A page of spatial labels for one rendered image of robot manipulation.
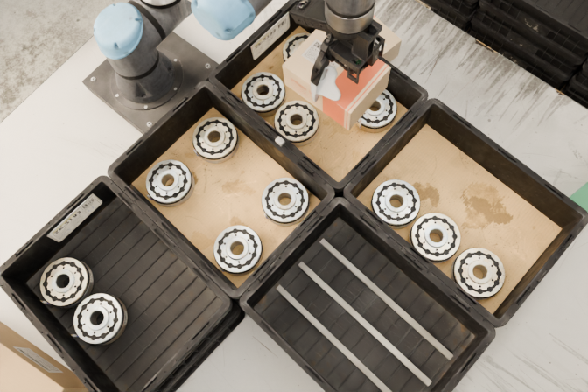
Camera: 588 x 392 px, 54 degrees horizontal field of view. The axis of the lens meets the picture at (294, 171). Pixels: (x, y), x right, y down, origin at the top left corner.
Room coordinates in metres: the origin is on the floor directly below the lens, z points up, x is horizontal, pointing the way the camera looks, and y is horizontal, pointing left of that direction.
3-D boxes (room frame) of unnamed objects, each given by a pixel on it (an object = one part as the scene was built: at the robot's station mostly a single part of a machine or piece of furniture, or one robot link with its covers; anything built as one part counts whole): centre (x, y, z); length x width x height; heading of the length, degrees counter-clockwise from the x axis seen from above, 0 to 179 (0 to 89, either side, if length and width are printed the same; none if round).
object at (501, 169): (0.28, -0.32, 0.87); 0.40 x 0.30 x 0.11; 38
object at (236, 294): (0.41, 0.16, 0.92); 0.40 x 0.30 x 0.02; 38
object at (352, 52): (0.51, -0.13, 1.24); 0.09 x 0.08 x 0.12; 41
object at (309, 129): (0.55, -0.02, 0.86); 0.10 x 0.10 x 0.01
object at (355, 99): (0.53, -0.11, 1.08); 0.16 x 0.12 x 0.07; 41
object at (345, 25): (0.51, -0.12, 1.32); 0.08 x 0.08 x 0.05
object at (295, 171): (0.41, 0.16, 0.87); 0.40 x 0.30 x 0.11; 38
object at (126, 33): (0.81, 0.34, 0.91); 0.13 x 0.12 x 0.14; 132
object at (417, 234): (0.24, -0.27, 0.86); 0.10 x 0.10 x 0.01
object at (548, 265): (0.28, -0.32, 0.92); 0.40 x 0.30 x 0.02; 38
